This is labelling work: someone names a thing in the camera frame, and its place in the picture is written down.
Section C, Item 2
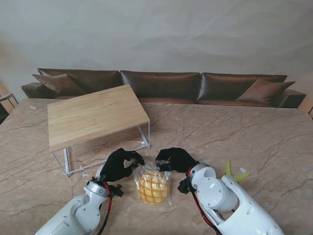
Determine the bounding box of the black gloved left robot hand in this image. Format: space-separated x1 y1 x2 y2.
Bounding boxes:
99 147 145 183

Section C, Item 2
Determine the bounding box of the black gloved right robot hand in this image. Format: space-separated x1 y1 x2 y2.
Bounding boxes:
155 147 199 174

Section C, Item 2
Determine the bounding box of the clear plastic bread bag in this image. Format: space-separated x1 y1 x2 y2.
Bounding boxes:
133 161 173 207

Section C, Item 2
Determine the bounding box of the yellow melon bread bun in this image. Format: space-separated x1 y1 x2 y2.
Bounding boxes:
136 170 169 204

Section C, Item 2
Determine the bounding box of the lime green sealing clip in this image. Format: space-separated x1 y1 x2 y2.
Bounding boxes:
224 160 251 184

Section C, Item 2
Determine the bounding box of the small wooden white-framed table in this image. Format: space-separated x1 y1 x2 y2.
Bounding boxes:
47 84 151 177

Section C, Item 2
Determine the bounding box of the brown leather sofa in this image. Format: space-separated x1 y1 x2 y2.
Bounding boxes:
21 68 307 109

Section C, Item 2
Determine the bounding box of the brown throw cushion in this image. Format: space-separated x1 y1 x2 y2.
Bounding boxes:
32 73 86 96
234 78 296 105

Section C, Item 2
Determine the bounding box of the dark metal side table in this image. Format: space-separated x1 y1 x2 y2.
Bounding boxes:
0 92 20 124

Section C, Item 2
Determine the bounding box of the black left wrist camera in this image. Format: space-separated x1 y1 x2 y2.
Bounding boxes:
107 184 123 198

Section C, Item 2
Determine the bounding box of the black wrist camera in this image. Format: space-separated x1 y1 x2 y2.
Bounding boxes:
178 178 193 194
107 184 123 198

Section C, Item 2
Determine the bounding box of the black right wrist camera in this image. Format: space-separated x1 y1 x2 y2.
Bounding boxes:
178 178 193 194

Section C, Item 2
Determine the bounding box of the red black left arm cable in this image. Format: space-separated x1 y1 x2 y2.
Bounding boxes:
96 180 113 235

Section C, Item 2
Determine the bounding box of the red black arm cable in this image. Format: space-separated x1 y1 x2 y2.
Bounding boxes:
187 167 221 235
96 180 113 235

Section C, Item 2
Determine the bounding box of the red black right arm cable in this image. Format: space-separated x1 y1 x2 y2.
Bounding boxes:
187 167 221 235

